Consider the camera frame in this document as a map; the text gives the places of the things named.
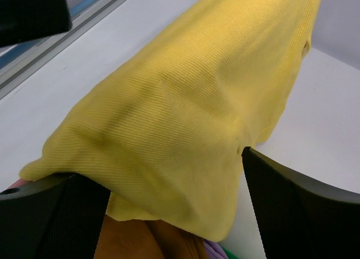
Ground yellow trousers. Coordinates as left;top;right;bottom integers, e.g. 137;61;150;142
20;0;321;242

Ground brown trousers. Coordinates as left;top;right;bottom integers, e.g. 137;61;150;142
94;215;209;259

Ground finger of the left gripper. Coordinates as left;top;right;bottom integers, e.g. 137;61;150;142
1;0;72;47

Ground pink hanger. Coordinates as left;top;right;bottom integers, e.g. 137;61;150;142
8;179;31;189

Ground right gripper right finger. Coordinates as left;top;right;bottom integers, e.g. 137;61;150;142
242;147;359;258

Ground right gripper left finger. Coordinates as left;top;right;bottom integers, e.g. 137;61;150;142
1;174;110;259

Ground green plastic tray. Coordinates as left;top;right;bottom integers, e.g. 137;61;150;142
225;250;239;259

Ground purple trousers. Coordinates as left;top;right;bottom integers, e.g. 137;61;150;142
203;240;228;259

